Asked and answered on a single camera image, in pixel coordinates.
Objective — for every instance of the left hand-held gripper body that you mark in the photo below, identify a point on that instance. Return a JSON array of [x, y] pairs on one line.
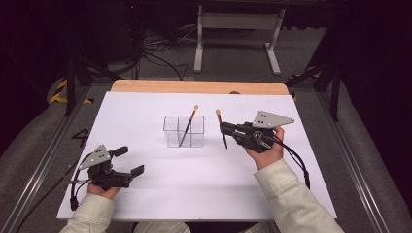
[[111, 179]]

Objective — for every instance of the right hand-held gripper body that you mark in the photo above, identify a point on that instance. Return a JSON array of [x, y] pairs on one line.
[[256, 139]]

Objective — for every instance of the makeup brush with gold ferrule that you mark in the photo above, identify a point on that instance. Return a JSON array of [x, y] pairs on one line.
[[219, 117], [191, 118]]

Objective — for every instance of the clear plastic divided organizer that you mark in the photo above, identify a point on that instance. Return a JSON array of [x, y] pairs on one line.
[[170, 136]]

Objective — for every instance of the person's left hand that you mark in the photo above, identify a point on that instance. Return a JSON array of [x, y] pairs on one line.
[[103, 193]]

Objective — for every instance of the person's right hand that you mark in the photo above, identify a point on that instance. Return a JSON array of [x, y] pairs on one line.
[[268, 157]]

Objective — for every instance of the white table cover sheet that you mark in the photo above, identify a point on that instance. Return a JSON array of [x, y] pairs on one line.
[[194, 187]]

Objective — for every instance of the person's lap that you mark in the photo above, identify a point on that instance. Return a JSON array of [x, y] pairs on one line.
[[162, 227]]

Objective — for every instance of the yellow black hazard tape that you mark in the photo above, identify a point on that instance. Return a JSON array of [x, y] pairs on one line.
[[60, 93], [296, 77]]

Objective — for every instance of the black tripod stand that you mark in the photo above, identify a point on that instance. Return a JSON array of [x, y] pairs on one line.
[[335, 93], [70, 87]]

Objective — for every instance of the white metal stand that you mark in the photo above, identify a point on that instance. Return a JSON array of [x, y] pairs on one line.
[[239, 21]]

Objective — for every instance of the aluminium floor rail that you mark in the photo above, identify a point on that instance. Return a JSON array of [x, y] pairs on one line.
[[42, 168], [356, 168]]

